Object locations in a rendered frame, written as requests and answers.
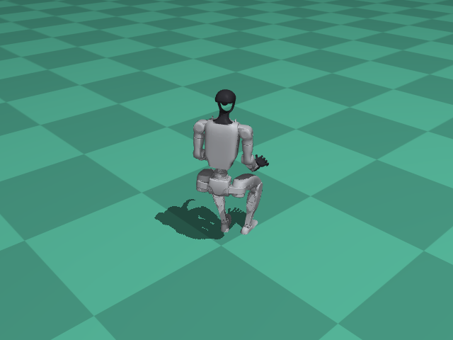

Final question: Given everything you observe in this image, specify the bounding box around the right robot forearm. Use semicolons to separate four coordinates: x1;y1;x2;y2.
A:
246;155;258;172

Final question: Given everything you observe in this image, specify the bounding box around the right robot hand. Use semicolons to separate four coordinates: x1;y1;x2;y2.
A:
255;154;269;171

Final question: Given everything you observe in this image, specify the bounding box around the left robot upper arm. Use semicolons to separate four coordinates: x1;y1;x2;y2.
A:
193;119;208;159

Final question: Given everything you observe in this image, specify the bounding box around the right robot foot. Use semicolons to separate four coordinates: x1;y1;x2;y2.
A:
241;220;258;234

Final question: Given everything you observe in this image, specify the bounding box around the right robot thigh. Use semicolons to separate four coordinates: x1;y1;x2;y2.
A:
229;174;261;198

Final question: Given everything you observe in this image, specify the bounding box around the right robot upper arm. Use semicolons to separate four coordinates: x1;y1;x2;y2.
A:
238;124;253;165

